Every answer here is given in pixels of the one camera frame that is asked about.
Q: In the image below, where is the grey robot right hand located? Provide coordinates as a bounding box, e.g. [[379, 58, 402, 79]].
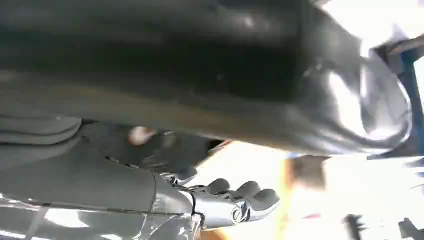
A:
[[0, 121, 281, 240]]

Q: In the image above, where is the yellow tape strip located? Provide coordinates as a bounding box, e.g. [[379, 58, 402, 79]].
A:
[[273, 158, 296, 240]]

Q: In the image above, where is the brown cardboard parcel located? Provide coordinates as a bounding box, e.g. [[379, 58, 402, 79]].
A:
[[291, 154, 331, 191]]

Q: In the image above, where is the small black object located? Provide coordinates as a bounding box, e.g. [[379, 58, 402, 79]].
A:
[[342, 214, 369, 240], [398, 217, 424, 240]]

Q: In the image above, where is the blue metal frame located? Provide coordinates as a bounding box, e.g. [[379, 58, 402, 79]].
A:
[[367, 33, 424, 161]]

